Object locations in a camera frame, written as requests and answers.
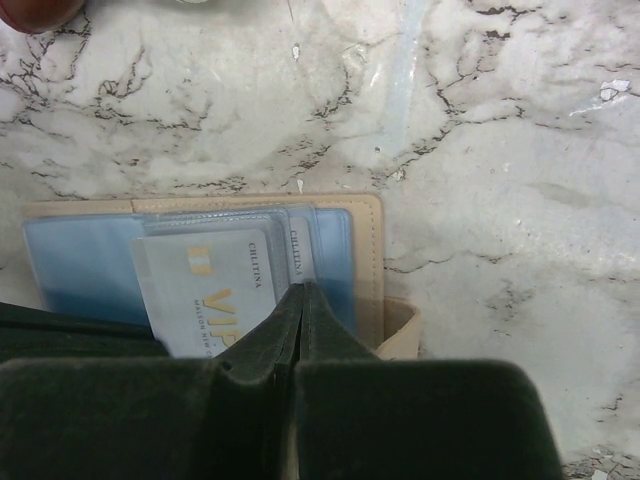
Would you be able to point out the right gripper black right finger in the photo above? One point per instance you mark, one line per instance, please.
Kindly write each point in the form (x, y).
(362, 417)

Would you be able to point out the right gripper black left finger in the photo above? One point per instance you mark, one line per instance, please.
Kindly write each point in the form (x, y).
(154, 417)

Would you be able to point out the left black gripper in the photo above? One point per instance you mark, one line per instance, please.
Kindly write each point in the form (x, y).
(32, 333)

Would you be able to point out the brown metal pipe fitting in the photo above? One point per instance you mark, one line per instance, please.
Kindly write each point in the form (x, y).
(38, 16)

